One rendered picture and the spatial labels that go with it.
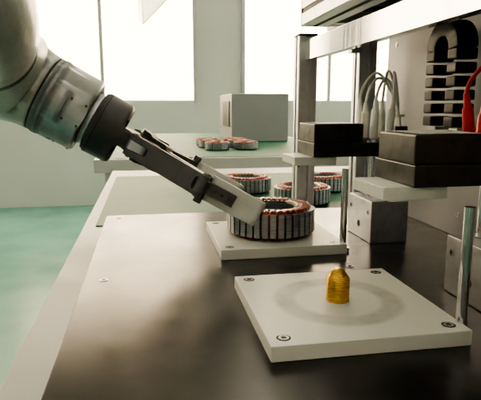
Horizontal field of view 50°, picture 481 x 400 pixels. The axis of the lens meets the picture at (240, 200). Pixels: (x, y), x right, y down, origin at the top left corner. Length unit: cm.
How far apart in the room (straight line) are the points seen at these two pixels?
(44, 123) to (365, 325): 39
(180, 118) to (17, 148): 154
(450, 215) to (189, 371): 49
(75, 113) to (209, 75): 458
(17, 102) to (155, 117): 453
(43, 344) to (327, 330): 23
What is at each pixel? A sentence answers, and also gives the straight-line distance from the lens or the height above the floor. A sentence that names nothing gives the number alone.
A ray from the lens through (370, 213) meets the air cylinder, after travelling 67.
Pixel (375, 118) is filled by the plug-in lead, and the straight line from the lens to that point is 67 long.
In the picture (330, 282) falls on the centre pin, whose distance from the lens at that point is 44.
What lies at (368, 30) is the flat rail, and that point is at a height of 102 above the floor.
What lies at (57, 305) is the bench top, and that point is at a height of 75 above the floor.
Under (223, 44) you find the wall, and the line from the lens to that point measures 520.
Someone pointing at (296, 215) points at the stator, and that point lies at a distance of 62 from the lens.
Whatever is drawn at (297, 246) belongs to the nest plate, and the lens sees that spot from 61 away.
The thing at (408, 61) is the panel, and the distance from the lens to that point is 87.
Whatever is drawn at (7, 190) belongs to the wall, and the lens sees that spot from 533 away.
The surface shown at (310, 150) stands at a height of 89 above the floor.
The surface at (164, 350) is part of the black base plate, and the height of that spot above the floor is 77.
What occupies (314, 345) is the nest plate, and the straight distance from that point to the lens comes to 37.
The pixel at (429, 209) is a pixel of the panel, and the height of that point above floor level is 79.
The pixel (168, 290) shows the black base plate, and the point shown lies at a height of 77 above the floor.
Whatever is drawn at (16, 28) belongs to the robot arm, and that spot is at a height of 100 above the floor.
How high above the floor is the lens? 94
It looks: 10 degrees down
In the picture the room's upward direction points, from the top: straight up
